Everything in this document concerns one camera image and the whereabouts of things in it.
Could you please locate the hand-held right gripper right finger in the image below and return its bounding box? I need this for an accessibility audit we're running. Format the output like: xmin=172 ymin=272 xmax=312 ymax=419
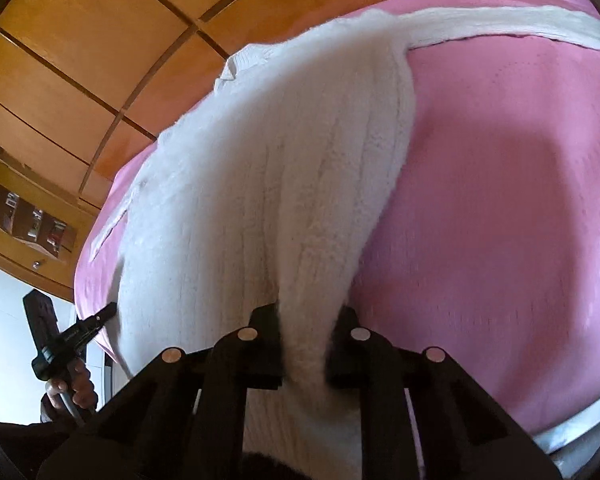
xmin=326 ymin=306 xmax=563 ymax=480

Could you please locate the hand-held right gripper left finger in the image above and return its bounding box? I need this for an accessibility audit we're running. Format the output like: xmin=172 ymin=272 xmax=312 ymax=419
xmin=36 ymin=304 xmax=285 ymax=480

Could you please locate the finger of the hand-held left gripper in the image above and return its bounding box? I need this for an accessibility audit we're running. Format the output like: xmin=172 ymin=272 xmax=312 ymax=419
xmin=86 ymin=302 xmax=119 ymax=333

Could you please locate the white knitted sweater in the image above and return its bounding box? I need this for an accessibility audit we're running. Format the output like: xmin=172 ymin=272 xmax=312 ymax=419
xmin=89 ymin=4 xmax=600 ymax=480

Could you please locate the person's left forearm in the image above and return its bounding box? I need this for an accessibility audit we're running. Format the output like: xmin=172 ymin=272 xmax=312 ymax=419
xmin=0 ymin=392 xmax=88 ymax=480

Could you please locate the person's left hand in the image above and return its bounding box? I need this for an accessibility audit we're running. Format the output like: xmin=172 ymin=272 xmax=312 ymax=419
xmin=40 ymin=360 xmax=99 ymax=423

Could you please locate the wooden bedside cabinet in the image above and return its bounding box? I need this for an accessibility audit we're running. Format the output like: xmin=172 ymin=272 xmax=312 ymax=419
xmin=0 ymin=155 xmax=101 ymax=303

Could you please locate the pink bed sheet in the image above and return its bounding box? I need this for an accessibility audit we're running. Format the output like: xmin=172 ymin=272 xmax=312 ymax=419
xmin=74 ymin=0 xmax=600 ymax=436

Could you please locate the white mattress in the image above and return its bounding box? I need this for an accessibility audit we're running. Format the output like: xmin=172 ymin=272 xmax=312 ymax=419
xmin=532 ymin=397 xmax=600 ymax=466

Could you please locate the wooden panelled headboard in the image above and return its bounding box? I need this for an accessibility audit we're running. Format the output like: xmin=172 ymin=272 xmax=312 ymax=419
xmin=0 ymin=0 xmax=596 ymax=211

